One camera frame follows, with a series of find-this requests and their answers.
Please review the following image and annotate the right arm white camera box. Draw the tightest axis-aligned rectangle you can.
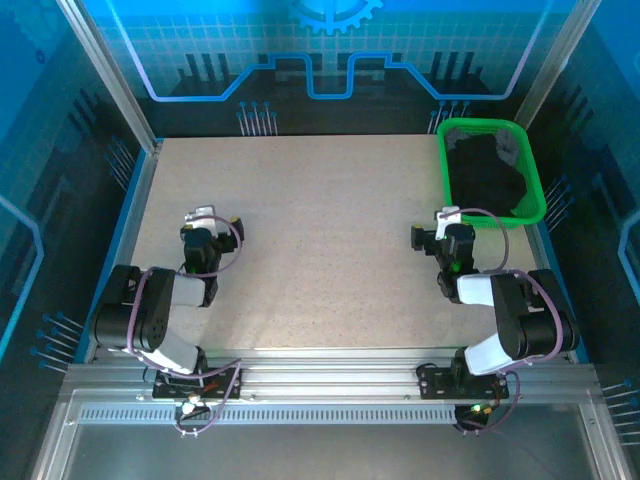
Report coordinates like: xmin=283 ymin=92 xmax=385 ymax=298
xmin=434 ymin=208 xmax=461 ymax=241

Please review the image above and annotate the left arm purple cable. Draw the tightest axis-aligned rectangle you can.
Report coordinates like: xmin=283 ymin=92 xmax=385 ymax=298
xmin=127 ymin=213 xmax=245 ymax=437

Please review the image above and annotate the aluminium frame post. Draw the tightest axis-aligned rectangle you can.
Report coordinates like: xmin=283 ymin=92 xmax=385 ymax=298
xmin=512 ymin=0 xmax=604 ymax=131
xmin=54 ymin=0 xmax=164 ymax=154

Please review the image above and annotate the grey t-shirt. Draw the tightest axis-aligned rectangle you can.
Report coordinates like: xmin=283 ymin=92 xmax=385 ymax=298
xmin=492 ymin=130 xmax=519 ymax=166

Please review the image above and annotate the arm white camera box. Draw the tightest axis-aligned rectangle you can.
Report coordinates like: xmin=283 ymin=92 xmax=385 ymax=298
xmin=434 ymin=208 xmax=461 ymax=241
xmin=184 ymin=204 xmax=219 ymax=234

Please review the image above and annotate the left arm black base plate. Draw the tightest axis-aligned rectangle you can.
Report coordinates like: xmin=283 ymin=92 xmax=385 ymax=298
xmin=152 ymin=367 xmax=245 ymax=401

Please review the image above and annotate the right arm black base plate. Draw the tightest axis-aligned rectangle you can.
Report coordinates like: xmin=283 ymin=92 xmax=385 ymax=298
xmin=416 ymin=362 xmax=511 ymax=401

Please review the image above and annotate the left arm white camera box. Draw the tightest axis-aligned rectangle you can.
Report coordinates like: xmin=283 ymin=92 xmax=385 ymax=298
xmin=184 ymin=204 xmax=219 ymax=234

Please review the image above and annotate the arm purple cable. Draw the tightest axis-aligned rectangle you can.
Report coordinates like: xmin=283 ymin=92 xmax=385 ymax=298
xmin=449 ymin=207 xmax=565 ymax=435
xmin=127 ymin=213 xmax=245 ymax=437

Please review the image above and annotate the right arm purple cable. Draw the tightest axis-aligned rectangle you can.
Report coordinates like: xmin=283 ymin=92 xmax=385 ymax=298
xmin=449 ymin=207 xmax=565 ymax=435

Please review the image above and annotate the aluminium mounting rail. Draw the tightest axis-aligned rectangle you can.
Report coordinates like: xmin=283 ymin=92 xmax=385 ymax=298
xmin=64 ymin=348 xmax=601 ymax=397

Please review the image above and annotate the green plastic basket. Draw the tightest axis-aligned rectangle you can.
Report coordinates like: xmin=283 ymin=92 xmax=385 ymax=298
xmin=437 ymin=118 xmax=547 ymax=226

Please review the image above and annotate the slotted grey cable duct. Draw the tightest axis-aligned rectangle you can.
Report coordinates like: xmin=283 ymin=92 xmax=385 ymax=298
xmin=79 ymin=407 xmax=584 ymax=425

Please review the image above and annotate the black t-shirt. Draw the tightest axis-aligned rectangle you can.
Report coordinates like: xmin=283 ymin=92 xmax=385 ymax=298
xmin=447 ymin=134 xmax=530 ymax=217

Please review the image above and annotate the steel sheet tray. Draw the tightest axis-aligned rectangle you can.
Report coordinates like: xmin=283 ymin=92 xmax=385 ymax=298
xmin=29 ymin=389 xmax=631 ymax=480

